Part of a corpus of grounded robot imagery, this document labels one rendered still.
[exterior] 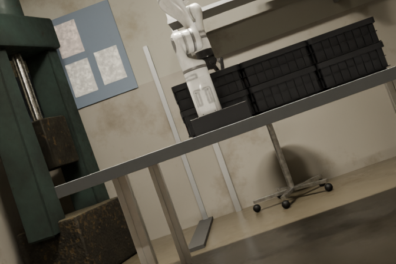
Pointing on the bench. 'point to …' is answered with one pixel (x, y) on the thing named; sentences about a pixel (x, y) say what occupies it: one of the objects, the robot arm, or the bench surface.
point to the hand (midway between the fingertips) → (214, 81)
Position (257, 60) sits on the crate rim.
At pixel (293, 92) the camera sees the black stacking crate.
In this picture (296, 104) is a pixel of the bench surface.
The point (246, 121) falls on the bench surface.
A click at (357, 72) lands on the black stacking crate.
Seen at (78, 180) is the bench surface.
